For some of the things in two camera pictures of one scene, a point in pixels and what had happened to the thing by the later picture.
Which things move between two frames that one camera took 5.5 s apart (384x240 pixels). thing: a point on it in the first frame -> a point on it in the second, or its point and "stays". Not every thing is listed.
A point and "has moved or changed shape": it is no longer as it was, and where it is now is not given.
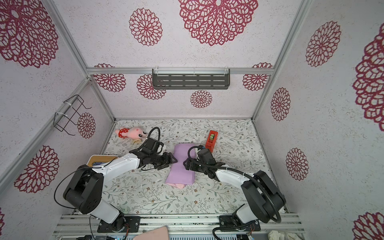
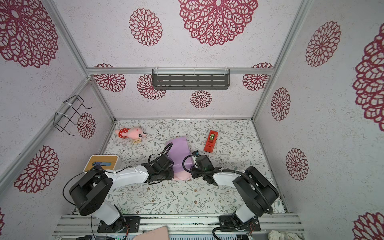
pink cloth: [178, 173] has moved or changed shape
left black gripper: [168, 160] -> [171, 174]
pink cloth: [161, 233] stays
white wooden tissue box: [98, 160] stays
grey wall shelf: [191, 78] stays
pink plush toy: [132, 132] stays
